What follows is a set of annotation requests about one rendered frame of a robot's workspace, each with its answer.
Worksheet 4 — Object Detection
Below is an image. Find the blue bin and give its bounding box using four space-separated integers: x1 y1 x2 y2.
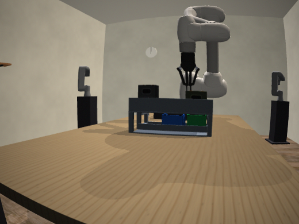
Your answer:
162 114 186 125

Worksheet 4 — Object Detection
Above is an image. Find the green bin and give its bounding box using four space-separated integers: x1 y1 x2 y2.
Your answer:
187 114 206 126

